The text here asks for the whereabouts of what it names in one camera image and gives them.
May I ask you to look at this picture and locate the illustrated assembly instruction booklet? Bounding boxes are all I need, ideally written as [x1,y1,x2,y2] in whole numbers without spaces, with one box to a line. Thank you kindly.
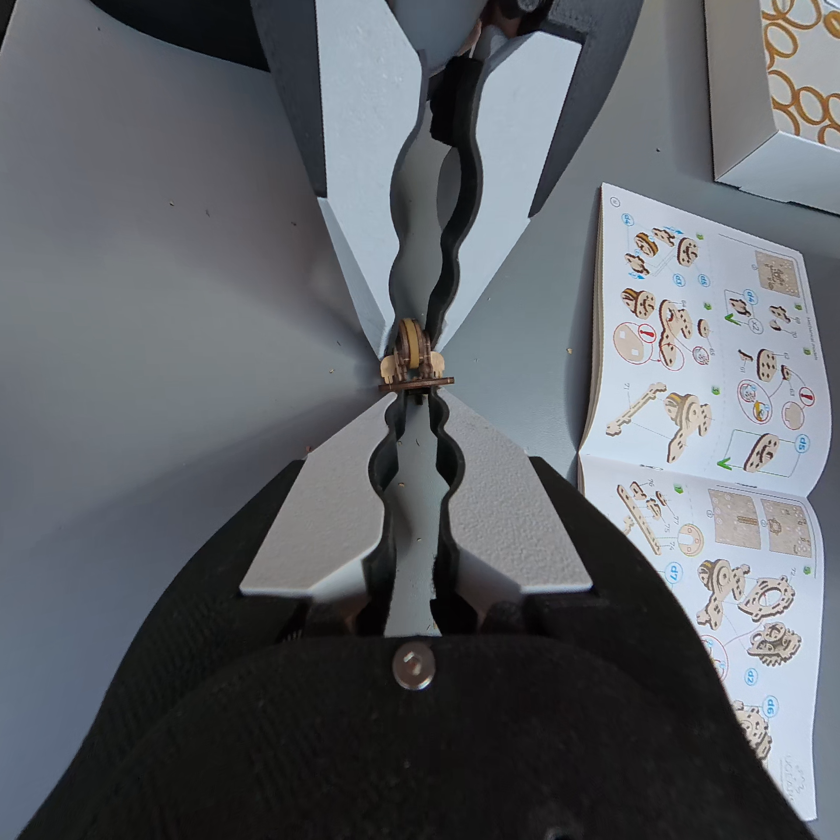
[577,182,826,825]

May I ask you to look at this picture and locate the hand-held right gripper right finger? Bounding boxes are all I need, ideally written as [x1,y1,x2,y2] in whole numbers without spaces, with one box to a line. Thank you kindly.
[428,391,595,609]

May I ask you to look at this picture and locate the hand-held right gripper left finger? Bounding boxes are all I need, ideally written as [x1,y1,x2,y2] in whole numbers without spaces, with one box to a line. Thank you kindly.
[238,392,404,603]

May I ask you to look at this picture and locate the white box gold ring pattern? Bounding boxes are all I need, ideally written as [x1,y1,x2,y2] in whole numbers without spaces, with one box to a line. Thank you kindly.
[705,0,840,215]

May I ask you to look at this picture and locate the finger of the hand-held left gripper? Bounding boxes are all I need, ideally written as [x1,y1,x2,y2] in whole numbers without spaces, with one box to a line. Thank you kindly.
[314,0,431,355]
[423,29,584,345]

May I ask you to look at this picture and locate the small wooden model assembly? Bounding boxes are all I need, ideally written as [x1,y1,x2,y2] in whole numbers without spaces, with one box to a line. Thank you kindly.
[378,317,455,398]

